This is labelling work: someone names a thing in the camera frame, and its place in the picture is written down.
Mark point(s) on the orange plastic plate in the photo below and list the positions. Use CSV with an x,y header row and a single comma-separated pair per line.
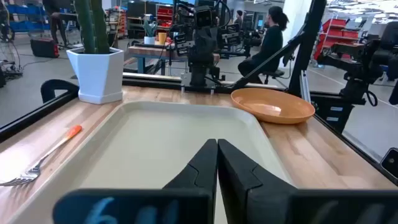
x,y
273,107

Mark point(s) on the black background robot arm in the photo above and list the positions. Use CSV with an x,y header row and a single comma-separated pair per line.
x,y
357,62

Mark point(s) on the shelf with red bins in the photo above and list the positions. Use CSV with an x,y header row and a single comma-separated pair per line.
x,y
337,34

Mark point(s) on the beige plastic tray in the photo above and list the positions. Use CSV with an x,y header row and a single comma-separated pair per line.
x,y
168,140

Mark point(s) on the black chair back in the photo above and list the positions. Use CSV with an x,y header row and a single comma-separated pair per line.
x,y
56,87

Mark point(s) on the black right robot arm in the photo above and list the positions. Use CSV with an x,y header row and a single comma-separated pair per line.
x,y
198,76

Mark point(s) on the black upright frame post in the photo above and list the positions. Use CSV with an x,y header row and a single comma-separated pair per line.
x,y
308,46

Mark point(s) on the seated person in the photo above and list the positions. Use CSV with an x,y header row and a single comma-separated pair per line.
x,y
270,43

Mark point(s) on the black diagonal frame strut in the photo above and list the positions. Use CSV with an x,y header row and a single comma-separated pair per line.
x,y
264,63

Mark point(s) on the yellow background cup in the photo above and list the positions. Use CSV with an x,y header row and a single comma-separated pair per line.
x,y
162,38

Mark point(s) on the wooden background table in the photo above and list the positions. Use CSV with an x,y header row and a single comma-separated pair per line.
x,y
146,51

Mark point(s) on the distant person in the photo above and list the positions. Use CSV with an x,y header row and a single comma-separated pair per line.
x,y
238,18

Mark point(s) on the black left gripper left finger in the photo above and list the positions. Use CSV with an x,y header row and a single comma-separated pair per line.
x,y
202,174

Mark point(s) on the green cactus plant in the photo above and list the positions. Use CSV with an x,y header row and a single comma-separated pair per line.
x,y
91,25

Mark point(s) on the black and red case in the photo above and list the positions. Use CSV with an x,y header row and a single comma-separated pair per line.
x,y
44,47

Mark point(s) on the shelf with blue bins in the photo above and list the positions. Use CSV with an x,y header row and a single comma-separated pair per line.
x,y
26,17

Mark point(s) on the black device with lens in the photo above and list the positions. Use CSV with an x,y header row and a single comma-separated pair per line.
x,y
390,163

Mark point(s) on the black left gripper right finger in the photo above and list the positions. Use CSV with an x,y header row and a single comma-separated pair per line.
x,y
239,180

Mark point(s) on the small white potted plant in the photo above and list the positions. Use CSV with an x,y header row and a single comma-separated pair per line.
x,y
149,35

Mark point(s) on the standing person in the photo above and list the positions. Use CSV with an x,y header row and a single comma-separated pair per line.
x,y
56,18

